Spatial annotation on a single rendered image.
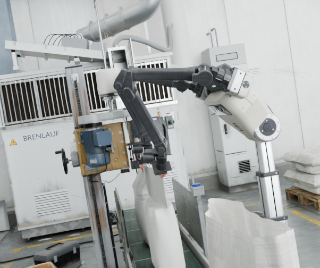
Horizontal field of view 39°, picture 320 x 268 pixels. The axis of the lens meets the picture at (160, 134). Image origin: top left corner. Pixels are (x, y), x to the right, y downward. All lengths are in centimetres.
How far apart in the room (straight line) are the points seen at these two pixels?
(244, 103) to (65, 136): 373
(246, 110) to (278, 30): 549
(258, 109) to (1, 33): 498
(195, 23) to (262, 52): 118
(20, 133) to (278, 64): 421
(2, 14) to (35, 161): 223
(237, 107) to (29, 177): 394
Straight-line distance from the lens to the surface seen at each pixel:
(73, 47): 561
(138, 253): 342
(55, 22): 728
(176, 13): 636
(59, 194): 589
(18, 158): 590
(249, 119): 244
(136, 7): 556
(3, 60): 682
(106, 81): 289
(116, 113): 297
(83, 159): 309
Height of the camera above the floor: 138
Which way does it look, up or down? 3 degrees down
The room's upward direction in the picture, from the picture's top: 9 degrees counter-clockwise
